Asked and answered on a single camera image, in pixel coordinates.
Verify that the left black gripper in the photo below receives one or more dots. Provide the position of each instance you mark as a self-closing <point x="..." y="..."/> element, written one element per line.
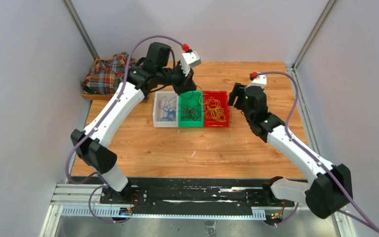
<point x="187" y="84"/>

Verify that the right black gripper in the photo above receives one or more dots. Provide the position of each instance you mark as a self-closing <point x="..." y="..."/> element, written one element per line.
<point x="238" y="91"/>

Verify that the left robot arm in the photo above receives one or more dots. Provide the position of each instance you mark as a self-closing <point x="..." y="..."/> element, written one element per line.
<point x="143" y="77"/>

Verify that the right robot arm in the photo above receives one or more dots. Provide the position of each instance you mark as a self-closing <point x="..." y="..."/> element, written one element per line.
<point x="328" y="187"/>

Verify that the green plastic bin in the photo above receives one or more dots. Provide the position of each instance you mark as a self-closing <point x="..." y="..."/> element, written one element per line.
<point x="190" y="109"/>

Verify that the red plastic bin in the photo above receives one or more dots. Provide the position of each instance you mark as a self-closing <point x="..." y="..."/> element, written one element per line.
<point x="216" y="110"/>

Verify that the white plastic bin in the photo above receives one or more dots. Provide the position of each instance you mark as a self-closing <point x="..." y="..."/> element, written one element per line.
<point x="165" y="109"/>

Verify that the plaid cloth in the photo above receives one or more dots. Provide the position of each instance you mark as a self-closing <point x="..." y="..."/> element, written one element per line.
<point x="107" y="75"/>

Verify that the wooden tray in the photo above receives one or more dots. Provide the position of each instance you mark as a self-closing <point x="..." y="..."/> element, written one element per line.
<point x="91" y="96"/>

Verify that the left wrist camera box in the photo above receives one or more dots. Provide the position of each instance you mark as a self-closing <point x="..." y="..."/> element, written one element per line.
<point x="188" y="61"/>

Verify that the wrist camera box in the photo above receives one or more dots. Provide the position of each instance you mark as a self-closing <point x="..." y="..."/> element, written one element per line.
<point x="257" y="80"/>
<point x="188" y="61"/>

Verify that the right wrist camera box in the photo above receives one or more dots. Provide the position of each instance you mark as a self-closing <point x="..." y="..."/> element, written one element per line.
<point x="257" y="80"/>

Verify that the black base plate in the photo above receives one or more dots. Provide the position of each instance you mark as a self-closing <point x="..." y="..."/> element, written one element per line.
<point x="194" y="196"/>

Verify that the aluminium rail frame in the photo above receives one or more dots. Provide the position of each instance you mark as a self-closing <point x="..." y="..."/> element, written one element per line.
<point x="76" y="211"/>

